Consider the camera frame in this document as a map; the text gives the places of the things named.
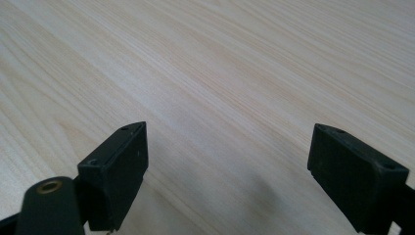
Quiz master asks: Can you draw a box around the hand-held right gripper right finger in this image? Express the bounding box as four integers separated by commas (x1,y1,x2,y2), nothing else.
306,122,410,235

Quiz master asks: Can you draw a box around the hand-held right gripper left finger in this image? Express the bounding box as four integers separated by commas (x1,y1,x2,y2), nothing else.
76,120,150,233

